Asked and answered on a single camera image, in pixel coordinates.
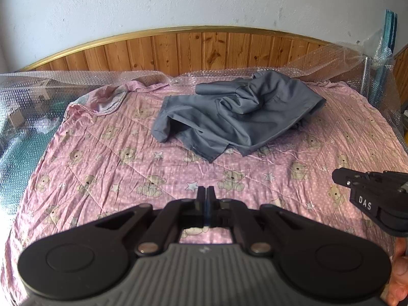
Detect grey trousers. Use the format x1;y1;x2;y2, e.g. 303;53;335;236
151;70;326;162

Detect person's right hand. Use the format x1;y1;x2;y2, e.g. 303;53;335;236
386;238;408;306

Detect pink teddy bear quilt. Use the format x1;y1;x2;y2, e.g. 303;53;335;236
1;79;407;305

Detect clear bubble wrap sheet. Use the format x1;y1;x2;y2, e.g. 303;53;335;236
0;28;408;154

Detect wooden headboard with gold trim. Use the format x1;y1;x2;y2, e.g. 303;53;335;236
24;25;327;76

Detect teal glass panels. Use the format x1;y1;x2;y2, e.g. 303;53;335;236
369;10;398;108

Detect white plastic bag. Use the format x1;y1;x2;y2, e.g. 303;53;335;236
33;117;59;134

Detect cardboard box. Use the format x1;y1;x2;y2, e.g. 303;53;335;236
8;108;25;129

